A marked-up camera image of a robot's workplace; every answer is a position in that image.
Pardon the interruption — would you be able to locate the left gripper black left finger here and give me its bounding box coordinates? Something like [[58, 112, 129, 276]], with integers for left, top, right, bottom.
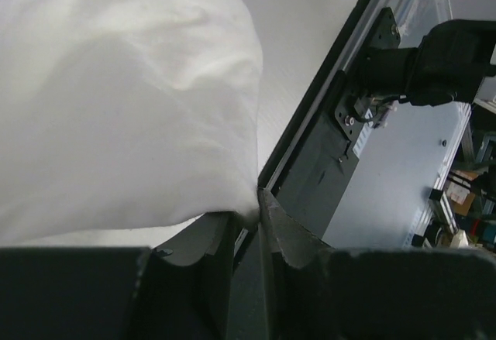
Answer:
[[154, 212, 241, 339]]

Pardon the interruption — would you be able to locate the right white cable duct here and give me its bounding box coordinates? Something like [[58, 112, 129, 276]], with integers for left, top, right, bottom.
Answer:
[[353, 122, 373, 158]]

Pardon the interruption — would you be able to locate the white t shirt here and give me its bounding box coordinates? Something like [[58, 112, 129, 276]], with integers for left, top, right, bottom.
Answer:
[[1, 0, 263, 245]]

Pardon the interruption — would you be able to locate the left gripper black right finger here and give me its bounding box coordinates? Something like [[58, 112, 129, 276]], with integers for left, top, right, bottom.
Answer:
[[258, 189, 332, 339]]

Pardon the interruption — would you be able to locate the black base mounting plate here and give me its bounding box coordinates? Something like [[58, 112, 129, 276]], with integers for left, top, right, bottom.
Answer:
[[232, 0, 400, 340]]

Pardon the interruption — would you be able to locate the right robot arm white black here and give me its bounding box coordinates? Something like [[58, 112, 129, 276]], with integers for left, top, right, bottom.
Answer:
[[357, 19, 495, 107]]

